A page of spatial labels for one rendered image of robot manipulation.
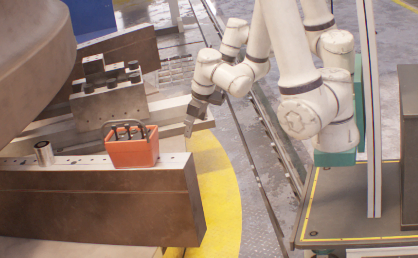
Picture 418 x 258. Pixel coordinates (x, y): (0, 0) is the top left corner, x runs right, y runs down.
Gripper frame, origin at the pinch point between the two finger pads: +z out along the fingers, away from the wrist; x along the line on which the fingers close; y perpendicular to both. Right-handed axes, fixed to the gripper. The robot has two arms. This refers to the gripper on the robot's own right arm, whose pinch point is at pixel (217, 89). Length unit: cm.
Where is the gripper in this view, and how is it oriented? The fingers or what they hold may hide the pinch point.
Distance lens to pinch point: 264.7
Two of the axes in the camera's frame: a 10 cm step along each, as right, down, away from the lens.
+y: 9.6, 2.9, -0.3
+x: 1.3, -3.1, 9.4
